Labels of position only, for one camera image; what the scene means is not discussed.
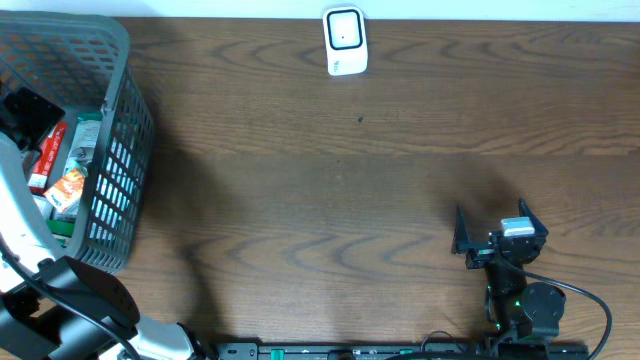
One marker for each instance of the red snack package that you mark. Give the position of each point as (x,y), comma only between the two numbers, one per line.
(44,165)

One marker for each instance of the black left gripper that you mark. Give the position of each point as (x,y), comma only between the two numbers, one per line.
(26,120)

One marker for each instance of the green lid jar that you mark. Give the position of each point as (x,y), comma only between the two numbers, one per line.
(62,231)

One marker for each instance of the orange Kleenex tissue pack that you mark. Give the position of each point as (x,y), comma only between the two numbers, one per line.
(67,191)

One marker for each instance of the grey plastic shopping basket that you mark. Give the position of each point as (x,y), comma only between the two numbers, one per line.
(80,64)

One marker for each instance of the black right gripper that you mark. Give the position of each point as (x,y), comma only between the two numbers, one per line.
(481,252)

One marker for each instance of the white barcode scanner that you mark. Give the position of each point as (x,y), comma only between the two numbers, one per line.
(345,41)

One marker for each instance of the green white wipes pack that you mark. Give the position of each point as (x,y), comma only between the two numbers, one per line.
(84,142)

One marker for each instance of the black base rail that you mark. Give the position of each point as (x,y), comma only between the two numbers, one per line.
(432,350)

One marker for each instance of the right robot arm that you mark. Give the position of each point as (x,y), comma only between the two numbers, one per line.
(523,311)

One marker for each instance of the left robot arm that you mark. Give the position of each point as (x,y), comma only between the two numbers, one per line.
(54,306)

